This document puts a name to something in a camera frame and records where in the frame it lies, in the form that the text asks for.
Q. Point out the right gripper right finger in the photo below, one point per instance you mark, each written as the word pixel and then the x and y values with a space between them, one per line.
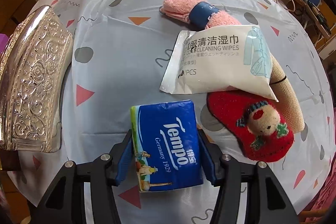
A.
pixel 210 157

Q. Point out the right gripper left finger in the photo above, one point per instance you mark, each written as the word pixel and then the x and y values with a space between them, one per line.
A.
pixel 121 156

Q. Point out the blue Tempo tissue pack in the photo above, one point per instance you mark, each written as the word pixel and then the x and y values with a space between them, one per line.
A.
pixel 166 146

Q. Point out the red fuzzy sock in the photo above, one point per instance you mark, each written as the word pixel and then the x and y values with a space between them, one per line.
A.
pixel 262 132

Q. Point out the cleaning wipes white pack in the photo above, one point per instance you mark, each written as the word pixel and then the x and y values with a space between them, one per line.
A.
pixel 218 59

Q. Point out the beige cloth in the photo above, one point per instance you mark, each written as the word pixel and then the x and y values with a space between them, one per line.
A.
pixel 288 104

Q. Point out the pink towel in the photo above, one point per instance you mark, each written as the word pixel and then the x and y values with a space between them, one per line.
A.
pixel 197 12

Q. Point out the patterned white tablecloth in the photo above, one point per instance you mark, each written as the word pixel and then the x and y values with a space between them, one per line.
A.
pixel 120 54

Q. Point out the wooden side shelf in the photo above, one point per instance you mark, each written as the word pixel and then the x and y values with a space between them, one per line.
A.
pixel 310 15

